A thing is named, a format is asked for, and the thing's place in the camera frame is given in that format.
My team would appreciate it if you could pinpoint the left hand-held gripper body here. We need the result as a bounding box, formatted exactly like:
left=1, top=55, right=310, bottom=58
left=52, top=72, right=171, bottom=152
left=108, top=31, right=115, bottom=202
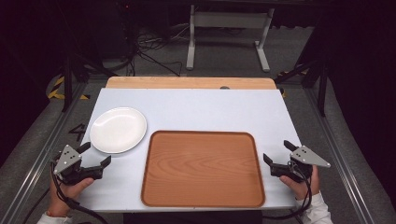
left=50, top=144, right=104, bottom=187

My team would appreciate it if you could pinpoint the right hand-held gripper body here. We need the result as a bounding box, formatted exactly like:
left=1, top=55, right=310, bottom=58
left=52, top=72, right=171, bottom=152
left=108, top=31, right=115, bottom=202
left=270, top=145, right=332, bottom=184

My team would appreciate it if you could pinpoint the white round plate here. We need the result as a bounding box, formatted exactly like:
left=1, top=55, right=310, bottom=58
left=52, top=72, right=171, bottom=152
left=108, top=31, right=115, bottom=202
left=89, top=106, right=148, bottom=155

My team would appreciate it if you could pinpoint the brown wooden tray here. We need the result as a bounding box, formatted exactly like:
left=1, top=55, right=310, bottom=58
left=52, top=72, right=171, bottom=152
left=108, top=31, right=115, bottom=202
left=140, top=130, right=266, bottom=209

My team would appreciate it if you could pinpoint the person's right hand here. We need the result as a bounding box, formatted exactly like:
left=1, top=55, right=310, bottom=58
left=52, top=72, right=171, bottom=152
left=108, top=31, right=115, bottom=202
left=279, top=164, right=321, bottom=201

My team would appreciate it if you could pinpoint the person's left hand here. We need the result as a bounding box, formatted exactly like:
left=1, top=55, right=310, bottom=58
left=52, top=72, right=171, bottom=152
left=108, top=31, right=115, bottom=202
left=46, top=176, right=95, bottom=218

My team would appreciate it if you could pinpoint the person's right white sleeve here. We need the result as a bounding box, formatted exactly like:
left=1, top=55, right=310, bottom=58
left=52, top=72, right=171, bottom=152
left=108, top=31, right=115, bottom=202
left=295, top=191, right=334, bottom=224

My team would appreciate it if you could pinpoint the person's white sleeve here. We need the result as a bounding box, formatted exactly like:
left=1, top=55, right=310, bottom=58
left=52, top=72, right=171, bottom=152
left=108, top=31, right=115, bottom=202
left=295, top=191, right=334, bottom=224
left=36, top=212, right=75, bottom=224

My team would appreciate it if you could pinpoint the person's left white sleeve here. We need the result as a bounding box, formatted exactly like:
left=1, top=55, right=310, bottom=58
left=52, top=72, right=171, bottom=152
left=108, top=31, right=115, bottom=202
left=36, top=212, right=75, bottom=224

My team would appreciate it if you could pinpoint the black tripod stand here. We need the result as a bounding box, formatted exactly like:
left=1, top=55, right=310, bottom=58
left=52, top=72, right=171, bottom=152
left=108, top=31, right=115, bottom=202
left=61, top=52, right=120, bottom=114
left=274, top=59, right=331, bottom=118

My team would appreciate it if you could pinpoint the white board table cover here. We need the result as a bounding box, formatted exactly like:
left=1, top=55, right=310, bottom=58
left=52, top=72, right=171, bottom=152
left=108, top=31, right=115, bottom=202
left=74, top=88, right=303, bottom=213

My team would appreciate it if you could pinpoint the light wooden table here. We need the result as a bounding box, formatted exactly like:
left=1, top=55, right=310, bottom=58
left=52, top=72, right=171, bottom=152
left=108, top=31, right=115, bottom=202
left=106, top=76, right=278, bottom=91

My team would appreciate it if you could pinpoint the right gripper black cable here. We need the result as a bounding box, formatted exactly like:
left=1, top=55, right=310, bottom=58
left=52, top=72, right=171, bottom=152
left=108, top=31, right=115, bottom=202
left=261, top=160, right=314, bottom=221

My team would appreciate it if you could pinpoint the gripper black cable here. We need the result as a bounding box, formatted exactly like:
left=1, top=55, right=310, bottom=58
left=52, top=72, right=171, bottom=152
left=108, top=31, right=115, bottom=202
left=261, top=160, right=314, bottom=221
left=49, top=161, right=110, bottom=224

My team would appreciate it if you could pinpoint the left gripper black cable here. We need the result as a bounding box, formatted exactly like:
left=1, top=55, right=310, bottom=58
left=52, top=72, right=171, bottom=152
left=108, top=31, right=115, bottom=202
left=49, top=161, right=110, bottom=224

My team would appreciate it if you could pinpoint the grey metal floor rail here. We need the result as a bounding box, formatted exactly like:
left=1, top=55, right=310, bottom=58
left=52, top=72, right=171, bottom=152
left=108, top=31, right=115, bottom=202
left=0, top=81, right=89, bottom=224
left=304, top=87, right=375, bottom=224

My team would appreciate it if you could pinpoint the tangle of black floor cables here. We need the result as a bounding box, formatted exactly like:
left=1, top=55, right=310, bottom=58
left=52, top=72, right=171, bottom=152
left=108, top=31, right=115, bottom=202
left=118, top=24, right=194, bottom=77

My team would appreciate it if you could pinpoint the white metal table frame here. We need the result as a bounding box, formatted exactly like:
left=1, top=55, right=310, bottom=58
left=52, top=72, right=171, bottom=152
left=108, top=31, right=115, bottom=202
left=185, top=4, right=276, bottom=73

